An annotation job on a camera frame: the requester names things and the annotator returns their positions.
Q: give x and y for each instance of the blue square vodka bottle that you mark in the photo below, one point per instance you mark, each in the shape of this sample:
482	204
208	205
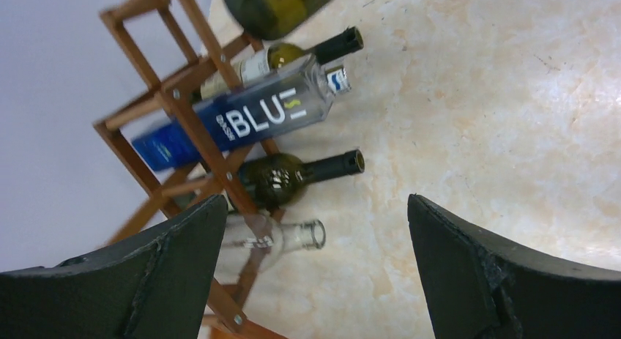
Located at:
288	99

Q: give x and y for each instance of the dark green lower wine bottle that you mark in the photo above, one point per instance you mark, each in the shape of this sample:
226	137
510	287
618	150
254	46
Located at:
281	179

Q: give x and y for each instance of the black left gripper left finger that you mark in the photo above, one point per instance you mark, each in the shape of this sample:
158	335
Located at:
154	284

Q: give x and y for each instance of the small clear glass bottle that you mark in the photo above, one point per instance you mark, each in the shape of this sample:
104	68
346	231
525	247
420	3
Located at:
256	242

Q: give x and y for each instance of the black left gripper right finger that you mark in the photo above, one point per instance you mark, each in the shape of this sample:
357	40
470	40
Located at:
478	284

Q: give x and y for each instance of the dark green labelled wine bottle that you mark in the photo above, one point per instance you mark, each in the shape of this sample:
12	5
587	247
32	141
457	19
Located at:
272	19

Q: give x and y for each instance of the green white-labelled wine bottle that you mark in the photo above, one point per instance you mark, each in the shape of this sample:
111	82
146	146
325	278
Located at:
328	53

